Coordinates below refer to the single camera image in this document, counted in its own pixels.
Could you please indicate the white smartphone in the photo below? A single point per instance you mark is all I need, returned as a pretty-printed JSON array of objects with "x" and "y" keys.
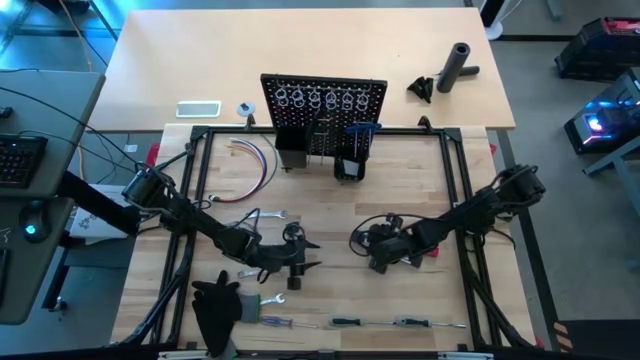
[{"x": 198, "y": 109}]

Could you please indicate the grey desk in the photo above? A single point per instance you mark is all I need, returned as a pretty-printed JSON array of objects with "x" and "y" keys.
[{"x": 50, "y": 100}]

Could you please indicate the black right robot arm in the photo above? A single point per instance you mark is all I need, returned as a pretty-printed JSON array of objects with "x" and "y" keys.
[{"x": 475, "y": 207}]

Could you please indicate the silver stubby wrench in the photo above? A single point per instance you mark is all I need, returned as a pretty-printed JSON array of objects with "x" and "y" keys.
[
  {"x": 272, "y": 300},
  {"x": 246, "y": 274},
  {"x": 272, "y": 214}
]

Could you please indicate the black long tool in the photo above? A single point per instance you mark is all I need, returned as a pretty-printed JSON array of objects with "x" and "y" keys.
[{"x": 311, "y": 135}]

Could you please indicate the black equipment case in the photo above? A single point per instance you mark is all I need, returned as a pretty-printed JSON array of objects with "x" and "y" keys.
[{"x": 595, "y": 50}]

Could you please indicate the grey desk frame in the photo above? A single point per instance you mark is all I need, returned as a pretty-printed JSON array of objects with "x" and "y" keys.
[{"x": 625, "y": 170}]

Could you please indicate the red utility knife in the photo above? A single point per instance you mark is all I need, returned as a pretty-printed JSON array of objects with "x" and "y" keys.
[{"x": 433, "y": 251}]

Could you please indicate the round grey disc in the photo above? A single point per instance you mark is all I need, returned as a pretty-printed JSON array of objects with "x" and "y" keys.
[{"x": 246, "y": 109}]

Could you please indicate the small black tube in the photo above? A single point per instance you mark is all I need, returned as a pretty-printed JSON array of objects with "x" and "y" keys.
[{"x": 472, "y": 70}]

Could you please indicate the black computer mouse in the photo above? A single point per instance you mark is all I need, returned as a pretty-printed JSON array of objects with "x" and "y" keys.
[{"x": 35, "y": 222}]

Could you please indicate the light wooden desk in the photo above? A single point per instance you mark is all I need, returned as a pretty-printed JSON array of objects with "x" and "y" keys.
[{"x": 300, "y": 45}]

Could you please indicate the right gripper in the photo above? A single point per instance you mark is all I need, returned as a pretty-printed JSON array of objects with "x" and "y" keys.
[{"x": 392, "y": 245}]

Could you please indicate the white stand base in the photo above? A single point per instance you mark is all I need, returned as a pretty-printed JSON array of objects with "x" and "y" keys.
[{"x": 495, "y": 27}]

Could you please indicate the metal ruler strip foreground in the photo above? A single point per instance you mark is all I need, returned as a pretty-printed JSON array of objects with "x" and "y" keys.
[{"x": 275, "y": 322}]

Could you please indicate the white papers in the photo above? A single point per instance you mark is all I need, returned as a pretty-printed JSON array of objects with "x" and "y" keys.
[{"x": 90, "y": 225}]

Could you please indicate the black keyboard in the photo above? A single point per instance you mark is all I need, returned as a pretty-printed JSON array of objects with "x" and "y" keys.
[{"x": 20, "y": 160}]

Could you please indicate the black aluminium frame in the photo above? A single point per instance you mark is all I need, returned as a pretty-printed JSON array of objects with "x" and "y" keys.
[{"x": 410, "y": 131}]

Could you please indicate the large black tube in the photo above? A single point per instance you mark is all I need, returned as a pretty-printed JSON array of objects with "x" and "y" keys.
[{"x": 452, "y": 67}]

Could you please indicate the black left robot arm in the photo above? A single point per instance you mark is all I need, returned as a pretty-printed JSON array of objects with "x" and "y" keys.
[{"x": 200, "y": 225}]

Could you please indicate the tall black pegboard bin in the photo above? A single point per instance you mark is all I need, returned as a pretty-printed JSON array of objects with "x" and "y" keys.
[{"x": 292, "y": 140}]

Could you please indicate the black perforated pegboard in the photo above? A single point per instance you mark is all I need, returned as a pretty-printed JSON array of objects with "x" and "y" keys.
[{"x": 272, "y": 115}]

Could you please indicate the red clamp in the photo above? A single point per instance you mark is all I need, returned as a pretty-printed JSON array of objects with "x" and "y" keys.
[
  {"x": 152, "y": 157},
  {"x": 493, "y": 150}
]

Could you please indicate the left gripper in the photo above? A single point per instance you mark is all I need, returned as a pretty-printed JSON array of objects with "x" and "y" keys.
[{"x": 280, "y": 257}]

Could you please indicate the black cone pieces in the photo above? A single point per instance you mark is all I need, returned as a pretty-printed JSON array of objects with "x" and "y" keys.
[{"x": 422, "y": 89}]

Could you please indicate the computer with coloured lights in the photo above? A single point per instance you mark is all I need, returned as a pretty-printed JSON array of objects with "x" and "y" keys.
[{"x": 615, "y": 125}]

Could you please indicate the small black pegboard bin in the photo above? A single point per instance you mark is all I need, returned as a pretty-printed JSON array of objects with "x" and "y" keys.
[{"x": 337, "y": 170}]

